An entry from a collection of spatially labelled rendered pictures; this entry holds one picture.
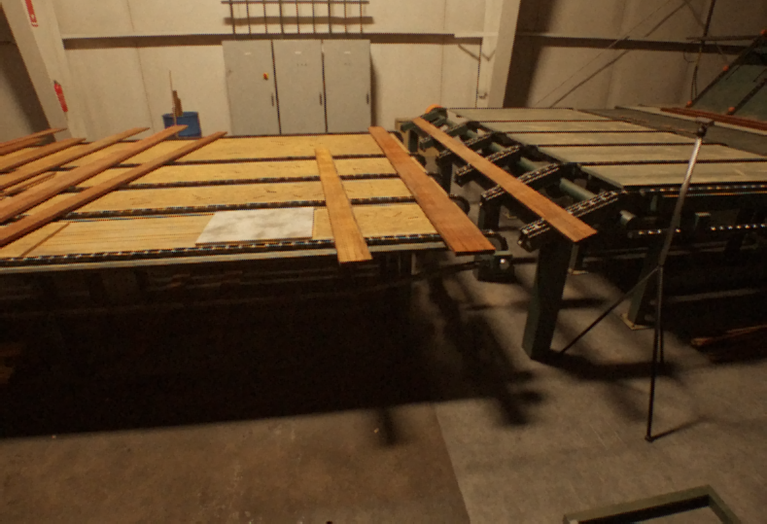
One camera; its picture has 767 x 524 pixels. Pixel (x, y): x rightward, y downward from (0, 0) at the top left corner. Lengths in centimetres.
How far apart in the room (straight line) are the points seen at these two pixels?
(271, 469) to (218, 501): 25
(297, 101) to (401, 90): 204
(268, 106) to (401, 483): 642
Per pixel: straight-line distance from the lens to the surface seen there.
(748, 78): 784
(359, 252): 187
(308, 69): 732
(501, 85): 787
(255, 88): 743
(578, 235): 213
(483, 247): 197
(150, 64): 852
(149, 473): 231
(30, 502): 249
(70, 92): 897
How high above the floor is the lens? 172
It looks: 24 degrees down
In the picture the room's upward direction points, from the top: straight up
